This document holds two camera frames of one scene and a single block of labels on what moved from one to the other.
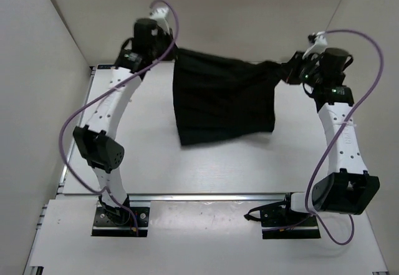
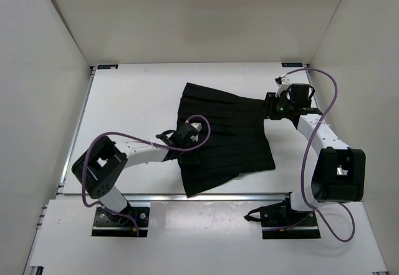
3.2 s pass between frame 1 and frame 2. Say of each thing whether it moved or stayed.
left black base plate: stayed
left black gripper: moved
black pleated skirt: moved
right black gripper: moved
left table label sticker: stayed
